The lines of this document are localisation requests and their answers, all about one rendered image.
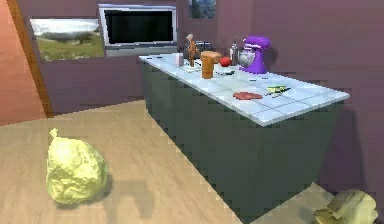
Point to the yellow tied garbage bag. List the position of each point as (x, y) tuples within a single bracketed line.
[(75, 168)]

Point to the brown figurine statue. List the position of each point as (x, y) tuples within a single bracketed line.
[(191, 50)]

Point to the yellow crumpled garbage bag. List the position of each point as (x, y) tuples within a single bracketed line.
[(350, 206)]

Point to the black knife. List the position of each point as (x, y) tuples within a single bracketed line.
[(225, 72)]

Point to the dark green kitchen counter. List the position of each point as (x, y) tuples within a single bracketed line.
[(233, 143)]

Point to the raw red marbled steak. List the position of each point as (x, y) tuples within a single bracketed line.
[(247, 96)]

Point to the small white cup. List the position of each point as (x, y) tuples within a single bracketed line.
[(179, 60)]

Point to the black toaster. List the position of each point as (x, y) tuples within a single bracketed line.
[(201, 48)]

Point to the purple stand mixer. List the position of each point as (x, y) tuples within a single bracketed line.
[(254, 55)]

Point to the green and black utensil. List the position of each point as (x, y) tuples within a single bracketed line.
[(277, 89)]

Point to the framed landscape picture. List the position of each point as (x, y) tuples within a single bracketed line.
[(68, 40)]

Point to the wall television with grey frame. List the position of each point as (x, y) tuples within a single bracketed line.
[(140, 26)]

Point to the brown wooden knife block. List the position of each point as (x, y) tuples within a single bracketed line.
[(208, 63)]

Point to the small framed dark picture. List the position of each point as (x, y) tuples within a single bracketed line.
[(202, 8)]

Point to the brown wooden door frame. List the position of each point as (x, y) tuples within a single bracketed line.
[(31, 60)]

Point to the silver bottle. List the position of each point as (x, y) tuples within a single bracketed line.
[(234, 53)]

